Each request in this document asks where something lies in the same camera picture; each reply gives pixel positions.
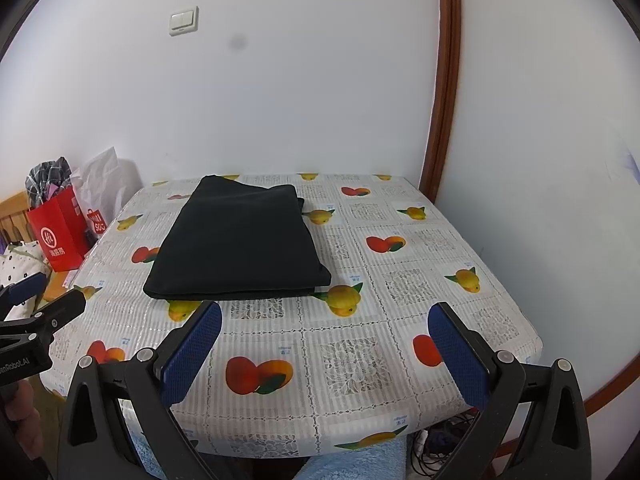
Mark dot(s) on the wooden chair back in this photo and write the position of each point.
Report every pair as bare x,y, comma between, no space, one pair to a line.
12,220

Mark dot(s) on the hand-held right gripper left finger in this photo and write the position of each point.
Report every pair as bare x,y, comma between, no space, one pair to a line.
192,355

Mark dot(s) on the person's left hand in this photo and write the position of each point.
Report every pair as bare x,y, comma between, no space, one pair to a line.
17,420

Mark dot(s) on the white light switch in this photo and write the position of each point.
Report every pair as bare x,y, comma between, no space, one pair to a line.
183,21

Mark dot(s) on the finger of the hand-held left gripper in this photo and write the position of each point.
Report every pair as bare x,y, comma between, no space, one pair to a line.
65,307
25,287

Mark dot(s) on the white dotted cloth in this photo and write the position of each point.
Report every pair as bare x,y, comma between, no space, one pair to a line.
20,265

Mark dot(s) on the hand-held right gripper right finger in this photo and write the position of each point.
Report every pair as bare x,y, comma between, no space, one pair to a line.
457,355

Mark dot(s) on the wooden side table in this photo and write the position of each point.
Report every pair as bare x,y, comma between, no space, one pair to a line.
57,285

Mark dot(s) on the wooden door frame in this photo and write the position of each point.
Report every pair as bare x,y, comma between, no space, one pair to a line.
447,60

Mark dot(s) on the red paper bag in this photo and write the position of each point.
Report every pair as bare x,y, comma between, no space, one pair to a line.
57,235

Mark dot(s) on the wooden baseboard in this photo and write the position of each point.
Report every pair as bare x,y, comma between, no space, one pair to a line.
607,396

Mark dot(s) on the black sweatshirt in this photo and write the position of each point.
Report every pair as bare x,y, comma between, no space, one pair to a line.
235,245

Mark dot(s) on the plaid cloth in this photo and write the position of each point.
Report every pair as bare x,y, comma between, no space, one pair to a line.
47,175

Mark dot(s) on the person's light blue fleece clothing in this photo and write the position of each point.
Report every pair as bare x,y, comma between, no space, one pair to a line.
350,465

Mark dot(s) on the fruit print tablecloth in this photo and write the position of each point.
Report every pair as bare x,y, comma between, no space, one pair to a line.
350,360

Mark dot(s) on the white plastic bag red logo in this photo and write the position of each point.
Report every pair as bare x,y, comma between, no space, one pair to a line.
105,180

